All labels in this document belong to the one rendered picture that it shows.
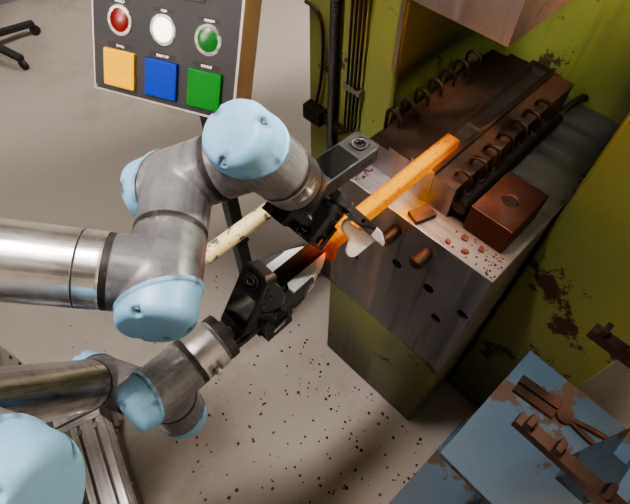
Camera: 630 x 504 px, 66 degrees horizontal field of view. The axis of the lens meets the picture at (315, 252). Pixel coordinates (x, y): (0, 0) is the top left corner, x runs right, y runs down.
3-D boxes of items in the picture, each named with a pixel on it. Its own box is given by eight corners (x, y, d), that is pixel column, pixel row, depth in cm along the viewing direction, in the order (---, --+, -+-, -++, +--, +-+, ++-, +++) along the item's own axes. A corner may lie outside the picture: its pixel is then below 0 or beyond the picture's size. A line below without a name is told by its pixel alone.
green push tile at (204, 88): (217, 113, 99) (221, 75, 96) (185, 104, 101) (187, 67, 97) (222, 111, 101) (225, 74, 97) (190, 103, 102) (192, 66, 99)
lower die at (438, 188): (446, 217, 92) (457, 187, 85) (367, 162, 100) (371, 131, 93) (559, 112, 109) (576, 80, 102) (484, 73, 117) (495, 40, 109)
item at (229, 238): (211, 270, 123) (207, 258, 119) (198, 257, 125) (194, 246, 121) (331, 179, 141) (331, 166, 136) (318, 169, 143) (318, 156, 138)
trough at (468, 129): (433, 177, 88) (434, 172, 87) (410, 162, 90) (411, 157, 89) (552, 76, 105) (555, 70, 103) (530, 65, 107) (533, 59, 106)
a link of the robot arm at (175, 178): (100, 225, 49) (193, 196, 45) (121, 146, 55) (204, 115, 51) (151, 263, 55) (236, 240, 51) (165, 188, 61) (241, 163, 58)
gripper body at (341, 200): (288, 222, 73) (250, 198, 62) (323, 177, 72) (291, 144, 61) (324, 252, 70) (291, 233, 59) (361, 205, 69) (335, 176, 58)
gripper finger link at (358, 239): (363, 267, 75) (322, 236, 71) (387, 237, 75) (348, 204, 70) (373, 275, 73) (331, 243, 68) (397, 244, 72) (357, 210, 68)
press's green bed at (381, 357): (408, 422, 160) (438, 372, 121) (326, 345, 175) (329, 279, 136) (502, 314, 182) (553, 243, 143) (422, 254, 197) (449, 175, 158)
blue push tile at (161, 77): (175, 102, 101) (176, 64, 98) (143, 94, 103) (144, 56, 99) (179, 101, 103) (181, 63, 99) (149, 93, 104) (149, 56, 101)
